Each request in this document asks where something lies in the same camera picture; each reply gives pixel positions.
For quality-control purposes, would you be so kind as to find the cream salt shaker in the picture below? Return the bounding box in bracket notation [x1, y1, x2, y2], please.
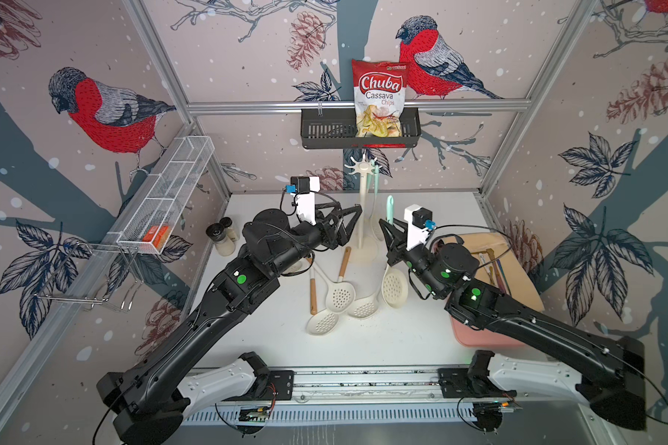
[219, 217, 240, 243]

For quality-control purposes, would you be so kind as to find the purple cutlery piece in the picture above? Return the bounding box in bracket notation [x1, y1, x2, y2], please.
[495, 259, 511, 295]

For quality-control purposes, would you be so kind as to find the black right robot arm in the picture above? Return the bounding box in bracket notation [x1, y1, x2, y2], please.
[379, 219, 647, 431]

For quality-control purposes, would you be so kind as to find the black wall basket shelf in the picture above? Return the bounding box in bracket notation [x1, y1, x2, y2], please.
[301, 109, 421, 149]

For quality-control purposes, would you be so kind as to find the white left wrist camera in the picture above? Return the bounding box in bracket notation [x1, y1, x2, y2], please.
[286, 176, 321, 225]

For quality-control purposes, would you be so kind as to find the pink tray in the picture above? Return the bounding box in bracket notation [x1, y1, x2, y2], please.
[451, 318, 525, 350]

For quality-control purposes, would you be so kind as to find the wire hook rack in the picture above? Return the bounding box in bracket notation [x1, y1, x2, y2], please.
[35, 240, 144, 313]

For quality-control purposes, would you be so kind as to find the black lid pepper shaker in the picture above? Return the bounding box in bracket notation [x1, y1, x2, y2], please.
[206, 222, 236, 257]

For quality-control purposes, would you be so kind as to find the cream skimmer round head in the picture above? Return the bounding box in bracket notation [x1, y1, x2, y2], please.
[306, 276, 340, 336]

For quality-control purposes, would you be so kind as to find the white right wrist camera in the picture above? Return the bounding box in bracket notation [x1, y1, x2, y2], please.
[404, 205, 436, 250]

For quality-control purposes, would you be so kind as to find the red orange packet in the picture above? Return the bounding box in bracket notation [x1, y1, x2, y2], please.
[142, 224, 173, 250]

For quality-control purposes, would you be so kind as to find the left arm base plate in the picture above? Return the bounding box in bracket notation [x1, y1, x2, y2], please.
[226, 370, 295, 402]

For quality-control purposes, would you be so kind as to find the Chuba cassava chips bag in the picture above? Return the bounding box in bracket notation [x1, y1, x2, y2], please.
[352, 60, 408, 139]

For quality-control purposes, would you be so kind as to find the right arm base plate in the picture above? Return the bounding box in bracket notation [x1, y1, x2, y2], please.
[437, 367, 517, 400]

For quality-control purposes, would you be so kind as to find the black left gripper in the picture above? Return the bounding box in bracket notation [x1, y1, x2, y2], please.
[269, 198, 360, 276]

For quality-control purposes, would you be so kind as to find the cream utensil rack stand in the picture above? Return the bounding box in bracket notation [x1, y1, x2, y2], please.
[345, 155, 378, 264]

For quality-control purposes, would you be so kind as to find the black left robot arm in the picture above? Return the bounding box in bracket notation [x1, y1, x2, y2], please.
[98, 202, 362, 444]

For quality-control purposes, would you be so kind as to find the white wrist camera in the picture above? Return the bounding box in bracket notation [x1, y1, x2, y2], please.
[404, 205, 436, 250]
[286, 176, 321, 225]

